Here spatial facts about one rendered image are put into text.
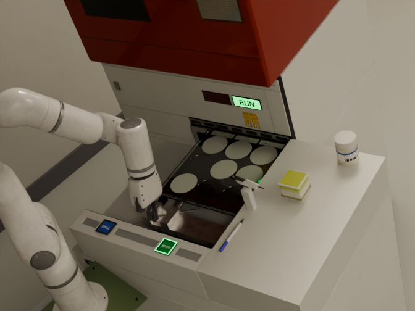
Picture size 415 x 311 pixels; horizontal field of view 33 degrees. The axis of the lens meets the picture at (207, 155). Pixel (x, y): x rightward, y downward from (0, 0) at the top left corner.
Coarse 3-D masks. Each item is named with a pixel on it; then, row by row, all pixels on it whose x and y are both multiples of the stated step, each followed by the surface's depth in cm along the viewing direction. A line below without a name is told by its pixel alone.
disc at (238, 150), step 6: (234, 144) 261; (240, 144) 260; (246, 144) 259; (228, 150) 260; (234, 150) 259; (240, 150) 258; (246, 150) 257; (228, 156) 257; (234, 156) 256; (240, 156) 255
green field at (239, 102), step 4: (232, 96) 246; (236, 100) 247; (240, 100) 245; (244, 100) 244; (248, 100) 243; (252, 100) 242; (236, 104) 248; (240, 104) 247; (244, 104) 246; (248, 104) 245; (252, 104) 244; (256, 104) 242; (252, 108) 245; (256, 108) 244; (260, 108) 243
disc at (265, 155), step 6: (258, 150) 255; (264, 150) 254; (270, 150) 253; (276, 150) 253; (252, 156) 254; (258, 156) 253; (264, 156) 252; (270, 156) 251; (276, 156) 250; (258, 162) 250; (264, 162) 249
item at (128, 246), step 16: (80, 224) 241; (96, 224) 240; (128, 224) 235; (80, 240) 243; (96, 240) 236; (112, 240) 231; (128, 240) 229; (144, 240) 228; (160, 240) 225; (176, 240) 223; (96, 256) 245; (112, 256) 237; (128, 256) 230; (144, 256) 224; (160, 256) 220; (176, 256) 218; (192, 256) 217; (144, 272) 232; (160, 272) 225; (176, 272) 219; (192, 272) 213; (192, 288) 221
